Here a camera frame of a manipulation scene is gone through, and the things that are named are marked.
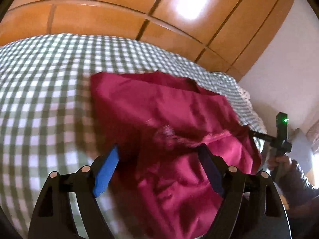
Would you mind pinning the dark red cloth garment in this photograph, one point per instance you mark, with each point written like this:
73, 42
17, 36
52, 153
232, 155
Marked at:
157, 121

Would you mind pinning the floral white bed sheet edge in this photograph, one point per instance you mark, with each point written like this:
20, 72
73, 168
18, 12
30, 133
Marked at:
246, 97

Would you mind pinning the green white checkered bedspread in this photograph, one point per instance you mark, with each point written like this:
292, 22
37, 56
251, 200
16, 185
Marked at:
46, 120

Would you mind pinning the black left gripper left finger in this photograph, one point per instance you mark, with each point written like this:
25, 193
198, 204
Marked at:
68, 201

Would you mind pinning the grey sleeved right forearm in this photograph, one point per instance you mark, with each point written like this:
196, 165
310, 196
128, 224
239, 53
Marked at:
296, 187

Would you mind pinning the person's right hand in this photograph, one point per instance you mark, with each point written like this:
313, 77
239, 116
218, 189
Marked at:
282, 165

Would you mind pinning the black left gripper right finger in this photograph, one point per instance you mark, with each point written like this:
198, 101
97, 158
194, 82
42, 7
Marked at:
251, 206

